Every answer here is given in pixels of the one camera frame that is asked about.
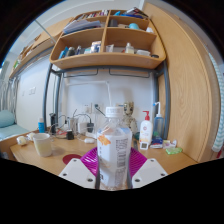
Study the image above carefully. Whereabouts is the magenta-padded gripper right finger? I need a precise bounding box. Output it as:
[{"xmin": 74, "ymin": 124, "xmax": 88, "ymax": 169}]
[{"xmin": 128, "ymin": 147, "xmax": 169, "ymax": 190}]

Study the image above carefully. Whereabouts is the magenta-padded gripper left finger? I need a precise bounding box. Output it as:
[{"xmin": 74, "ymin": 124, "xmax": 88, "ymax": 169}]
[{"xmin": 58, "ymin": 146, "xmax": 101, "ymax": 190}]

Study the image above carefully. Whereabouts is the clear plastic water bottle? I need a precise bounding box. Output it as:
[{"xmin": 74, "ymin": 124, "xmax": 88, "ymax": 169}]
[{"xmin": 95, "ymin": 106, "xmax": 134, "ymax": 191}]

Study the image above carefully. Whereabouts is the flat round red coaster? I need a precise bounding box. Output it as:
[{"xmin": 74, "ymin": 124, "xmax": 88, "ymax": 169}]
[{"xmin": 62, "ymin": 153, "xmax": 83, "ymax": 166}]

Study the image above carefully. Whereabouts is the small blue box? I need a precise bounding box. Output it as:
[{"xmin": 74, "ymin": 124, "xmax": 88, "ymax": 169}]
[{"xmin": 149, "ymin": 136, "xmax": 164, "ymax": 149}]

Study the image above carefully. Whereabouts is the small green packet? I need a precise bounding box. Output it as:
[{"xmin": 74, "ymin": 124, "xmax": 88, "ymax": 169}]
[{"xmin": 165, "ymin": 146, "xmax": 183, "ymax": 155}]

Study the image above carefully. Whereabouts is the small black charger block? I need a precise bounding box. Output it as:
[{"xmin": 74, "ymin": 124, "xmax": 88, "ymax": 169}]
[{"xmin": 65, "ymin": 129, "xmax": 75, "ymax": 141}]

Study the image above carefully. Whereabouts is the white red-pump lotion bottle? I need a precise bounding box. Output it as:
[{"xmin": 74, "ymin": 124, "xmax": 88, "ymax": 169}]
[{"xmin": 138, "ymin": 110, "xmax": 154, "ymax": 151}]

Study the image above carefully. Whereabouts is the blue spray bottle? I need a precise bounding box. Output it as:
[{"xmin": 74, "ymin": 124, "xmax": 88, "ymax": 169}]
[{"xmin": 152, "ymin": 101, "xmax": 166, "ymax": 139}]

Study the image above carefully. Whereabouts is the tall black device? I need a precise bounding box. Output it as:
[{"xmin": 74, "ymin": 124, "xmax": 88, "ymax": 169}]
[{"xmin": 49, "ymin": 112, "xmax": 58, "ymax": 135}]

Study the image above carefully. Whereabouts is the small blue white-capped bottle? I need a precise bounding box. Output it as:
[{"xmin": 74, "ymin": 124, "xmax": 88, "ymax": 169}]
[{"xmin": 37, "ymin": 116, "xmax": 46, "ymax": 134}]

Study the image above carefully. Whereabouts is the tree creature figurine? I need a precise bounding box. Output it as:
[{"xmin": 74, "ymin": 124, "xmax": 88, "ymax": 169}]
[{"xmin": 122, "ymin": 101, "xmax": 139, "ymax": 134}]

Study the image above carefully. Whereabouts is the bed with teal sheet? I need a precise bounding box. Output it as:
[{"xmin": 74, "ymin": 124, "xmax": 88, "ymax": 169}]
[{"xmin": 0, "ymin": 123, "xmax": 30, "ymax": 141}]

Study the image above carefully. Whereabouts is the teal pillow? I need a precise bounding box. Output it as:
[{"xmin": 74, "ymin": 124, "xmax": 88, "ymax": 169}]
[{"xmin": 0, "ymin": 109, "xmax": 16, "ymax": 129}]

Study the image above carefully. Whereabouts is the striped hanging towel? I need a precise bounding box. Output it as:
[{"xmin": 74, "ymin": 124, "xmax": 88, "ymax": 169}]
[{"xmin": 210, "ymin": 53, "xmax": 224, "ymax": 154}]

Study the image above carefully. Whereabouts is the wooden wardrobe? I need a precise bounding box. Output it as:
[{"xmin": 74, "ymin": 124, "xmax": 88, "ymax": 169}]
[{"xmin": 143, "ymin": 2, "xmax": 222, "ymax": 163}]

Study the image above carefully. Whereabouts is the grey striped curtain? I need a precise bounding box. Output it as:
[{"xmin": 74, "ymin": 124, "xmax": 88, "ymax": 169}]
[{"xmin": 0, "ymin": 78, "xmax": 19, "ymax": 113}]

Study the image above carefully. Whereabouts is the wooden shelf unit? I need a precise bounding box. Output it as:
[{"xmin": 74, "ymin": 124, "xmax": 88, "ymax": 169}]
[{"xmin": 49, "ymin": 8, "xmax": 167, "ymax": 70}]

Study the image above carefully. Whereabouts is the grey metal bunk frame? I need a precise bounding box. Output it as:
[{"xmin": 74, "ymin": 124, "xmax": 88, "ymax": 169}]
[{"xmin": 42, "ymin": 61, "xmax": 171, "ymax": 139}]

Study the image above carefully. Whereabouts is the wooden bunk rail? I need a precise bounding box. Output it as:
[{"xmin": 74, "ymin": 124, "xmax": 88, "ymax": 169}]
[{"xmin": 8, "ymin": 16, "xmax": 74, "ymax": 79}]

